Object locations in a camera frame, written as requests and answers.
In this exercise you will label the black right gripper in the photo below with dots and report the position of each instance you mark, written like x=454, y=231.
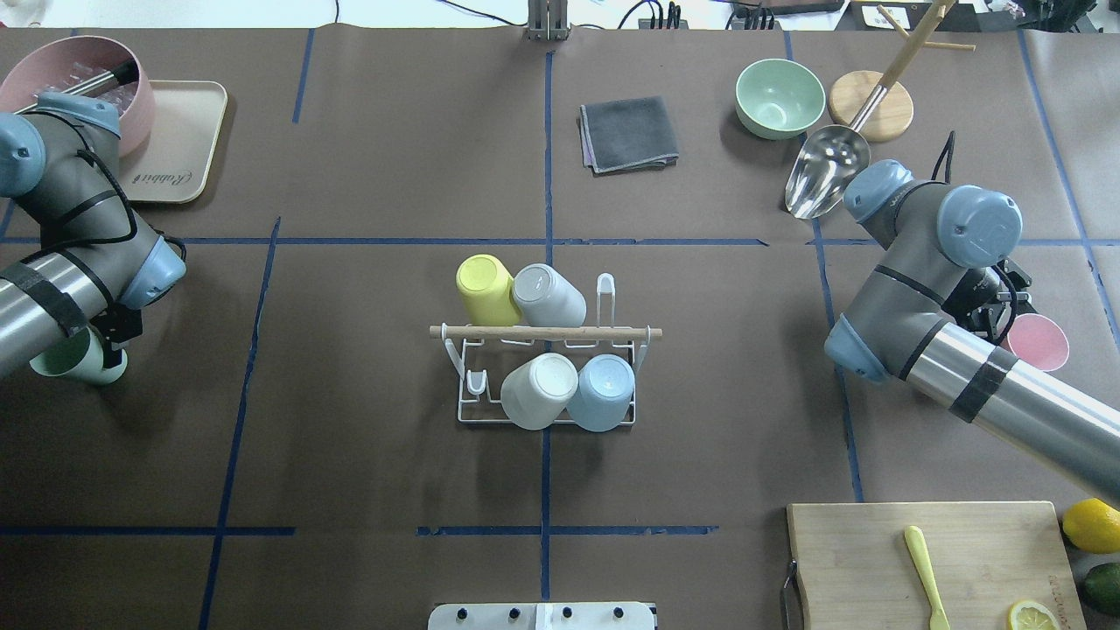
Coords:
x=989, y=311

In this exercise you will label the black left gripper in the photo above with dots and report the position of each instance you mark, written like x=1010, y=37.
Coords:
x=115, y=352

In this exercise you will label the green cup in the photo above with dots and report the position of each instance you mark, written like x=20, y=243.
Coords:
x=86, y=357

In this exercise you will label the pink cup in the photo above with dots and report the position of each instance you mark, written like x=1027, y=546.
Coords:
x=1037, y=340

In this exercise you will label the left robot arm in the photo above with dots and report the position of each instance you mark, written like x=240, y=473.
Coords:
x=99, y=264

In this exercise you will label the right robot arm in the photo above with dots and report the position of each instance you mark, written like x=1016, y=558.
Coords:
x=933, y=233

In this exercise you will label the yellow cup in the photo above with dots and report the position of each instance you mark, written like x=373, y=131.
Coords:
x=485, y=288

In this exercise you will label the blue cup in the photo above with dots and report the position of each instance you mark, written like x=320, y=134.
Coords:
x=605, y=387

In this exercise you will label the white cup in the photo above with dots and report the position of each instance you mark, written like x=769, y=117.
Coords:
x=537, y=392

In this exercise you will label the grey cup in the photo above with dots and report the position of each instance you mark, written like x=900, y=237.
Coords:
x=546, y=298

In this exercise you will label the beige serving tray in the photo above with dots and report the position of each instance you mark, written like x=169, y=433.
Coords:
x=173, y=164

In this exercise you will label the large metal scoop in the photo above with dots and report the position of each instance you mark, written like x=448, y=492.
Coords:
x=829, y=160

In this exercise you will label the wooden mug tree stand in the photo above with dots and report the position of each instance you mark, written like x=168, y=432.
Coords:
x=874, y=104

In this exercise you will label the whole yellow lemon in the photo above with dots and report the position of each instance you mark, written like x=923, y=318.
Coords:
x=1092, y=526

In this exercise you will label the metal ice scoop in bowl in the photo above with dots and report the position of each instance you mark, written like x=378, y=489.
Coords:
x=96, y=83

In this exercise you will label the pink bowl with ice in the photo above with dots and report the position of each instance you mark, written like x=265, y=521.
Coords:
x=70, y=61

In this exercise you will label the green bowl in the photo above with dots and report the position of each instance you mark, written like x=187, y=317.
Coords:
x=778, y=99

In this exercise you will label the lemon half slice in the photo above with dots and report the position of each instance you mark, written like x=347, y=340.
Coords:
x=1029, y=614

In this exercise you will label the yellow plastic knife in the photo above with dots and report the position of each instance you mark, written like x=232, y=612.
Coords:
x=917, y=547

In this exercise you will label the grey folded cloth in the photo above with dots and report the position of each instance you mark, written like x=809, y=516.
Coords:
x=624, y=135

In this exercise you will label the white wire cup rack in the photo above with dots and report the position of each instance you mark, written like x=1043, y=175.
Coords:
x=469, y=347

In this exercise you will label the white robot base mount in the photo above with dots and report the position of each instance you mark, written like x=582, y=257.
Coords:
x=545, y=615

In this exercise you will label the aluminium frame post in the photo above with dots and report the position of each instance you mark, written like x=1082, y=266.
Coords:
x=547, y=20

